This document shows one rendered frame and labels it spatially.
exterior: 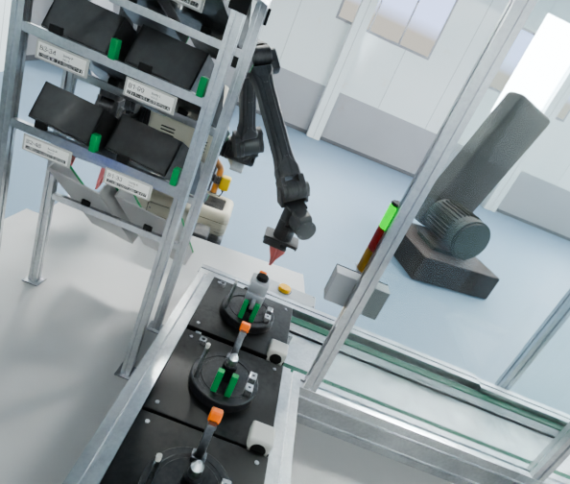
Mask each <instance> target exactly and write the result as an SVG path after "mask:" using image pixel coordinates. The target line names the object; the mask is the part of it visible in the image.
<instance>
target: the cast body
mask: <svg viewBox="0 0 570 484"><path fill-rule="evenodd" d="M270 283H271V279H270V278H269V277H268V276H267V275H266V274H263V273H259V274H256V273H255V274H254V276H253V278H252V280H251V282H250V285H249V288H248V291H247V294H246V296H245V299H247V300H249V309H250V310H253V307H254V306H255V304H256V303H258V304H260V307H261V305H262V302H263V301H264V299H265V296H266V294H267V292H268V289H269V286H270ZM260 307H259V308H260Z"/></svg>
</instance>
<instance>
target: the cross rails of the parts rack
mask: <svg viewBox="0 0 570 484"><path fill-rule="evenodd" d="M107 1H109V2H111V3H114V4H116V5H118V6H121V7H123V8H125V9H127V10H130V11H132V12H136V13H138V14H140V15H142V16H145V17H147V18H149V19H151V20H153V21H155V22H157V23H160V24H162V25H164V26H167V27H169V28H171V29H174V30H176V31H178V32H180V33H183V34H185V35H187V36H190V37H192V38H194V39H197V40H199V41H201V42H204V43H206V44H208V45H210V46H213V47H215V48H217V49H220V46H221V43H222V41H221V40H218V39H217V38H215V37H213V36H208V35H206V34H204V33H201V32H200V31H198V30H195V29H193V28H191V27H188V26H186V25H184V24H182V23H179V22H177V21H176V20H173V19H171V18H169V17H167V16H164V15H162V14H160V13H157V12H154V11H152V10H149V9H147V8H145V7H142V6H140V5H138V4H135V3H133V2H131V1H129V0H107ZM23 31H24V32H26V33H29V34H31V35H33V36H37V37H39V38H42V39H44V40H47V41H49V42H51V43H54V44H56V45H57V46H60V47H62V48H64V49H67V50H69V51H71V52H74V53H76V54H78V55H81V56H83V57H85V58H88V59H90V60H92V61H96V62H98V63H100V64H102V65H104V66H107V67H109V68H111V69H114V70H116V71H118V72H121V73H123V74H125V75H128V76H130V77H132V78H135V79H136V80H138V81H141V82H143V83H145V84H148V85H152V86H154V87H156V88H159V89H161V90H163V91H166V92H168V93H170V94H173V95H175V96H177V97H179V98H181V99H183V100H186V101H188V102H190V103H193V104H195V105H197V106H200V107H201V106H202V103H203V99H204V97H202V98H200V97H198V96H196V93H195V92H193V91H190V90H188V89H186V88H183V87H181V86H179V85H175V84H173V83H170V82H168V81H166V80H163V79H161V78H159V77H157V76H155V75H153V74H148V73H145V72H143V71H141V70H138V69H137V67H134V66H132V65H130V64H127V63H125V62H123V61H120V60H111V59H109V58H108V57H107V55H106V54H104V53H101V52H99V51H97V50H94V49H92V48H90V47H87V46H85V45H83V44H80V43H79V42H77V41H74V40H72V39H70V38H67V37H65V36H58V35H56V34H54V33H51V32H49V31H48V30H47V29H45V28H43V27H40V26H38V25H36V24H34V23H32V22H30V21H24V24H23ZM73 77H74V78H77V79H79V80H81V81H84V82H86V83H89V84H91V85H95V86H97V87H99V88H101V89H103V90H105V91H108V92H110V93H112V94H115V95H117V96H120V97H122V98H124V99H127V100H129V101H131V102H134V103H136V104H137V105H140V106H142V107H144V108H147V109H151V110H153V111H155V112H158V113H160V114H162V115H165V116H167V117H169V118H172V119H174V120H177V121H179V122H180V123H183V124H185V125H187V126H190V127H192V128H194V129H195V128H196V125H197V121H198V120H196V119H194V118H191V117H189V116H184V115H181V114H179V113H178V112H177V111H175V112H174V115H171V114H169V113H166V112H164V111H162V110H159V109H155V108H153V107H151V106H148V105H146V104H144V103H141V102H139V101H137V100H134V99H132V98H131V97H128V96H126V95H123V90H124V88H121V87H119V86H118V87H116V86H114V85H110V84H108V83H107V82H106V81H104V80H101V79H99V78H96V77H94V76H92V75H89V74H87V79H85V78H83V77H81V76H78V75H76V74H74V76H73ZM11 127H14V128H16V129H19V130H20V131H22V132H25V133H29V134H31V135H33V136H36V137H38V138H41V139H43V140H46V141H48V142H50V143H53V144H55V145H58V146H60V147H61V148H62V149H64V150H67V151H69V152H72V153H73V154H72V156H75V157H78V158H81V159H83V160H86V161H88V162H91V163H93V164H95V165H98V166H100V167H103V168H105V169H106V167H108V168H111V169H113V170H116V171H118V172H120V173H123V174H125V175H128V176H130V177H132V178H135V179H137V180H140V181H142V182H145V183H147V184H150V185H152V186H153V189H155V190H158V191H160V192H163V193H165V194H167V195H170V196H172V197H175V193H176V190H177V187H178V185H176V186H172V185H170V184H169V182H170V181H168V180H166V179H163V178H161V177H159V176H157V175H155V174H152V173H150V172H147V171H145V170H143V169H140V168H138V167H135V166H133V165H130V164H128V165H126V164H123V163H121V162H119V161H116V158H115V157H111V156H108V155H106V154H104V153H101V152H99V151H98V152H95V153H91V152H89V151H88V147H87V146H84V145H83V144H80V143H78V142H76V141H73V140H71V139H68V138H66V137H64V136H61V135H59V134H56V133H53V132H50V131H48V130H47V131H43V130H41V129H38V128H36V127H34V124H32V123H29V122H27V121H25V120H22V119H20V118H17V117H14V118H12V121H11Z"/></svg>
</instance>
